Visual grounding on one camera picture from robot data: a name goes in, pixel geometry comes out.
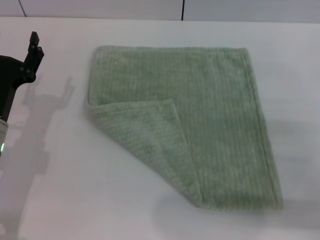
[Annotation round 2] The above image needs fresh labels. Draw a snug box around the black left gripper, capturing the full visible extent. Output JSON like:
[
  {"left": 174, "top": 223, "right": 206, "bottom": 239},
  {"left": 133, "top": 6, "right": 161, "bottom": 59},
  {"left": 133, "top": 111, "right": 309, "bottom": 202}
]
[{"left": 0, "top": 31, "right": 45, "bottom": 121}]

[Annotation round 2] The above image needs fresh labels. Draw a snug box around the pale green ribbed towel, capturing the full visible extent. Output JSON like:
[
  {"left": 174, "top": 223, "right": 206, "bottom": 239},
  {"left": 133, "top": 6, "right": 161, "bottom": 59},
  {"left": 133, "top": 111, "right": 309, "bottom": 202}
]
[{"left": 84, "top": 44, "right": 285, "bottom": 210}]

